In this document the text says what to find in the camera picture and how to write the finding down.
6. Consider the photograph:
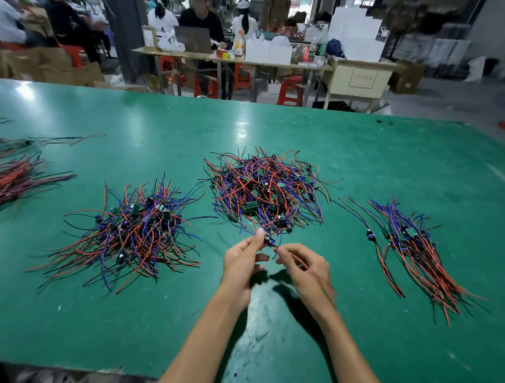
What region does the cream cabinet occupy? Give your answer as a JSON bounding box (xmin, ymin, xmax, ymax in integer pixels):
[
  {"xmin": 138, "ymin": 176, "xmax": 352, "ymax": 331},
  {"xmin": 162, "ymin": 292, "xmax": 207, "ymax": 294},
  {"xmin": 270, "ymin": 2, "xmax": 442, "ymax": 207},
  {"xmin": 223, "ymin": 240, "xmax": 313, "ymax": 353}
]
[{"xmin": 322, "ymin": 58, "xmax": 400, "ymax": 113}]

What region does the pile of wires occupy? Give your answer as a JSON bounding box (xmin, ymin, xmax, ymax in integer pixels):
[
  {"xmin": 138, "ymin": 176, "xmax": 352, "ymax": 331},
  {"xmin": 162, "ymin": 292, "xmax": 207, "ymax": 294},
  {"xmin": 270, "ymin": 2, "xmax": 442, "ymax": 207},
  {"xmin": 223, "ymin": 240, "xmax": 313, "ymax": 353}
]
[{"xmin": 199, "ymin": 144, "xmax": 335, "ymax": 245}]

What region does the person's right hand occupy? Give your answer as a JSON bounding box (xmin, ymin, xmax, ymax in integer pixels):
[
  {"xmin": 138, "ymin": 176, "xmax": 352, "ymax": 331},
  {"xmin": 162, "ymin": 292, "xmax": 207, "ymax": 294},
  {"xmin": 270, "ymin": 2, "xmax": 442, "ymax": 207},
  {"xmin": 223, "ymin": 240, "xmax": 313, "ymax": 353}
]
[{"xmin": 270, "ymin": 243, "xmax": 340, "ymax": 327}]

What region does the row of cardboard boxes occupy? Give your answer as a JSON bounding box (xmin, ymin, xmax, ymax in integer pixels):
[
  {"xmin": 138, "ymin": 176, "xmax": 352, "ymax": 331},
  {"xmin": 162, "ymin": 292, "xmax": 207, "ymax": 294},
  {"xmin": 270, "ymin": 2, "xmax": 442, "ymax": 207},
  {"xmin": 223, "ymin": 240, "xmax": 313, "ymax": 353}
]
[{"xmin": 0, "ymin": 45, "xmax": 107, "ymax": 87}]

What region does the row of white containers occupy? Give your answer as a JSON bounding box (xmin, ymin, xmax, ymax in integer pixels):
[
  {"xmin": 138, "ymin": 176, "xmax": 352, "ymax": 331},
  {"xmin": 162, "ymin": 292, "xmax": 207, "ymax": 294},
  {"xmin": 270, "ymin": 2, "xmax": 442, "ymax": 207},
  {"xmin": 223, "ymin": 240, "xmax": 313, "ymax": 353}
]
[{"xmin": 244, "ymin": 35, "xmax": 294, "ymax": 66}]

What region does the person's left hand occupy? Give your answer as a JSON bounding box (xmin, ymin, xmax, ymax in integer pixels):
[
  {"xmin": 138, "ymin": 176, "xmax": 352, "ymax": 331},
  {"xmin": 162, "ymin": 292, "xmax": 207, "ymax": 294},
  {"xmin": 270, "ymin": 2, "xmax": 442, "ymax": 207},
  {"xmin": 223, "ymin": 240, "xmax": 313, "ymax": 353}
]
[{"xmin": 218, "ymin": 225, "xmax": 274, "ymax": 315}]

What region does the grey laptop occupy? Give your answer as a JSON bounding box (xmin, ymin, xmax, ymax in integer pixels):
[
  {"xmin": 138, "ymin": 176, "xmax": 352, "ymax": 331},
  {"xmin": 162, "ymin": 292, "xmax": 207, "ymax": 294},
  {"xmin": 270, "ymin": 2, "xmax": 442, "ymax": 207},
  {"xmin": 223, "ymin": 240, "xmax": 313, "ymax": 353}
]
[{"xmin": 174, "ymin": 25, "xmax": 214, "ymax": 53}]

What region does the dark blue bag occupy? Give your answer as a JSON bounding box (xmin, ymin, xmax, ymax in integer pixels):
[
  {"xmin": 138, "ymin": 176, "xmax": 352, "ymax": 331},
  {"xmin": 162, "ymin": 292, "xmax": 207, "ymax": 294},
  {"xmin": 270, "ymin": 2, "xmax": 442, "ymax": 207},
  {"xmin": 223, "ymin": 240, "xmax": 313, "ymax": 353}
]
[{"xmin": 325, "ymin": 38, "xmax": 346, "ymax": 59}]

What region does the stack of white boxes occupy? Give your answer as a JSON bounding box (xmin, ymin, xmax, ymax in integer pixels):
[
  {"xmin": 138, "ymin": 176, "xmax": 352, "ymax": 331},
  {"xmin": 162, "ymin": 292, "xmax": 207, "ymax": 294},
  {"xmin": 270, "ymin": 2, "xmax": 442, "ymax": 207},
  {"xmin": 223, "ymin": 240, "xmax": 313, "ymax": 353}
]
[{"xmin": 327, "ymin": 6, "xmax": 390, "ymax": 64}]

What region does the long wooden work table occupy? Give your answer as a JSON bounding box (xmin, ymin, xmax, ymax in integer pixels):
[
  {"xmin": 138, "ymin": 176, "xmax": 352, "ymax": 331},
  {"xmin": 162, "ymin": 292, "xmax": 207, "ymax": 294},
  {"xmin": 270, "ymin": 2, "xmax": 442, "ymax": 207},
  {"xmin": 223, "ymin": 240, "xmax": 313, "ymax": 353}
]
[{"xmin": 131, "ymin": 46, "xmax": 400, "ymax": 111}]

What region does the single thin dark wire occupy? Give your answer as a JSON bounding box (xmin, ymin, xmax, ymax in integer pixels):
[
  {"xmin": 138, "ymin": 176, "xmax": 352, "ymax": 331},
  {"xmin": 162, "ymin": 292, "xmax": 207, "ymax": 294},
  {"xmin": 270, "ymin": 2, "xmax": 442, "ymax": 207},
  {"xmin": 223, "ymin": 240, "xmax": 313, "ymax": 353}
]
[{"xmin": 0, "ymin": 127, "xmax": 107, "ymax": 163}]

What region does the small bunch of set-aside wires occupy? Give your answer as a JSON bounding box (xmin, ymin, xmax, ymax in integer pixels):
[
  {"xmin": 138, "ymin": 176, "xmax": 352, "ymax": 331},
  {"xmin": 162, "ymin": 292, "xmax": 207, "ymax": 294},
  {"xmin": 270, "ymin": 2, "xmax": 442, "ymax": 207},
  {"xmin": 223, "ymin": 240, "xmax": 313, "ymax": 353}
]
[{"xmin": 359, "ymin": 197, "xmax": 491, "ymax": 328}]

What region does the person's left forearm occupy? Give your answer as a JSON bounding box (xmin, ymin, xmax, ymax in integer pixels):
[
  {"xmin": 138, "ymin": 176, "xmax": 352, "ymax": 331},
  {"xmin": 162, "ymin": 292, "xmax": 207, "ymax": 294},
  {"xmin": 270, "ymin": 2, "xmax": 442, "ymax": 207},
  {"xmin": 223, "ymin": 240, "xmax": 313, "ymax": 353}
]
[{"xmin": 154, "ymin": 298, "xmax": 249, "ymax": 383}]

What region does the person's right forearm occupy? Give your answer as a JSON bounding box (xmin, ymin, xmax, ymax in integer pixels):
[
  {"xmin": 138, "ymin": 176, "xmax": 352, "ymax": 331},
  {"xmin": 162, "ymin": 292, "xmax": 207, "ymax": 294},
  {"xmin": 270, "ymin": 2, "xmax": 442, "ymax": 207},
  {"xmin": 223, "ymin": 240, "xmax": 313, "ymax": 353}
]
[{"xmin": 308, "ymin": 311, "xmax": 399, "ymax": 383}]

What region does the brown cardboard box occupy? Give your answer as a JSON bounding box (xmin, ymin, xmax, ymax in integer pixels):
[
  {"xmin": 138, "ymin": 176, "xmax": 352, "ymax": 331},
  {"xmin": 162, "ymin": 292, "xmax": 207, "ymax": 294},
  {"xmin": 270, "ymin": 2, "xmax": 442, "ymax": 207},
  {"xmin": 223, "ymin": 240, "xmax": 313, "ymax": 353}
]
[{"xmin": 391, "ymin": 61, "xmax": 428, "ymax": 96}]

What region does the red plastic stool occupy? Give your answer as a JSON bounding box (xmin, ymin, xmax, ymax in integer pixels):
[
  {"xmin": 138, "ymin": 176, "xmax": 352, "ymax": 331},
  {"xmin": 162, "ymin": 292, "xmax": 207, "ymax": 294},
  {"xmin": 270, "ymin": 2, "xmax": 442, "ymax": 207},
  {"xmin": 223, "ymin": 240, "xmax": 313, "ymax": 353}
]
[
  {"xmin": 158, "ymin": 56, "xmax": 188, "ymax": 89},
  {"xmin": 233, "ymin": 64, "xmax": 255, "ymax": 93},
  {"xmin": 58, "ymin": 44, "xmax": 91, "ymax": 68},
  {"xmin": 276, "ymin": 74, "xmax": 308, "ymax": 107}
]

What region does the dark pillar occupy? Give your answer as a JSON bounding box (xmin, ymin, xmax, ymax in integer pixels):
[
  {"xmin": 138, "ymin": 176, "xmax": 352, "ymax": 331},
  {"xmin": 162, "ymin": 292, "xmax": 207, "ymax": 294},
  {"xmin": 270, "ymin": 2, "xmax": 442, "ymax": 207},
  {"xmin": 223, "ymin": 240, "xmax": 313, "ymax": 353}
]
[{"xmin": 98, "ymin": 0, "xmax": 158, "ymax": 84}]

